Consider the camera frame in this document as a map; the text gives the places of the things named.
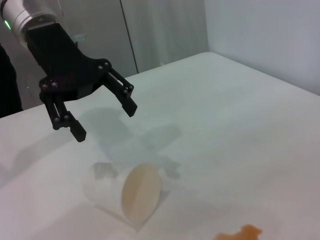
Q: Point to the grey cabinet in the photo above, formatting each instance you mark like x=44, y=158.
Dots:
x=162, y=30

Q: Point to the clear plastic cup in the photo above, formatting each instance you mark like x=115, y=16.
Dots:
x=140, y=192

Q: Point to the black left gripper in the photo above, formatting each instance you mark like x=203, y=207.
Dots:
x=62, y=70

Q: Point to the brown water stain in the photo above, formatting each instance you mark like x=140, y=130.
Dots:
x=247, y=230

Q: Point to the white wall socket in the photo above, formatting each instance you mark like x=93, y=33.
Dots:
x=80, y=36

